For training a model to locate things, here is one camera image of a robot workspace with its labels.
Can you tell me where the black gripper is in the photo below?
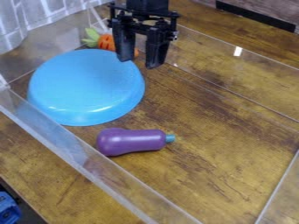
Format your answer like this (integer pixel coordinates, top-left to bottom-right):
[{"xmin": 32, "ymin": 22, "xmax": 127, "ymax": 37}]
[{"xmin": 108, "ymin": 0, "xmax": 180, "ymax": 69}]

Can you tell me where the orange toy carrot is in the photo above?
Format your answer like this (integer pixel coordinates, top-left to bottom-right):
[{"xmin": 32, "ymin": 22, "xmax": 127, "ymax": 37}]
[{"xmin": 81, "ymin": 28, "xmax": 116, "ymax": 52}]

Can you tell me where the blue upturned bowl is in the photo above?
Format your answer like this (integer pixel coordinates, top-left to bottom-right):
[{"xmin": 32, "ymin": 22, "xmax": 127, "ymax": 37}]
[{"xmin": 27, "ymin": 49, "xmax": 146, "ymax": 126}]

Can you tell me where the purple toy eggplant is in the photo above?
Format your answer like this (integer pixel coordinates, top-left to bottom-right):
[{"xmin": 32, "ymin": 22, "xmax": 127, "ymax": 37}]
[{"xmin": 98, "ymin": 128, "xmax": 175, "ymax": 156}]

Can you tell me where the blue object at corner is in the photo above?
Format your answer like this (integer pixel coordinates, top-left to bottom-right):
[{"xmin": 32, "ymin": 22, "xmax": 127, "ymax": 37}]
[{"xmin": 0, "ymin": 192, "xmax": 21, "ymax": 224}]

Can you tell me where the clear acrylic enclosure wall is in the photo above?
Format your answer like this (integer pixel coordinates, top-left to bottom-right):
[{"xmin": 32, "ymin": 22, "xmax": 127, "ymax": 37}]
[{"xmin": 0, "ymin": 0, "xmax": 299, "ymax": 224}]

